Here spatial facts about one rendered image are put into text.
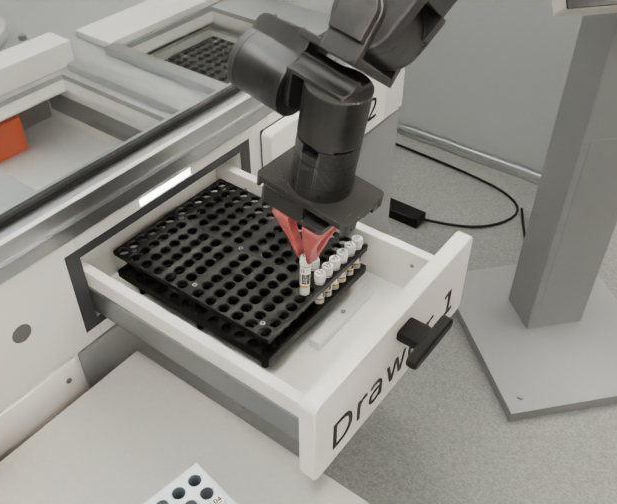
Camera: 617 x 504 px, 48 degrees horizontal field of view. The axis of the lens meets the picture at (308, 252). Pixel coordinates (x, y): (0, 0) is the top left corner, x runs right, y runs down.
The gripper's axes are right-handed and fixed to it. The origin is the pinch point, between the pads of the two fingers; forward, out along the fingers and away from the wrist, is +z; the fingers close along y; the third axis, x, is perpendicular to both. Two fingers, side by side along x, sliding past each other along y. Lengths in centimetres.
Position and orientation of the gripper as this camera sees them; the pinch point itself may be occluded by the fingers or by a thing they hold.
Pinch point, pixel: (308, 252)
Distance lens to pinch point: 69.5
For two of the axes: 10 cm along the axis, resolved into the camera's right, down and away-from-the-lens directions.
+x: -6.0, 5.2, -6.1
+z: -1.3, 6.9, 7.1
